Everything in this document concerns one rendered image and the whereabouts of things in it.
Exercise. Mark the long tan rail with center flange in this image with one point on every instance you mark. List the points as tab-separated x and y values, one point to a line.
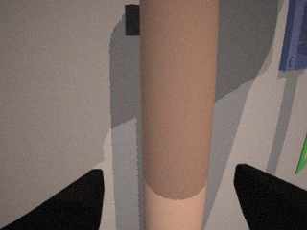
178	66

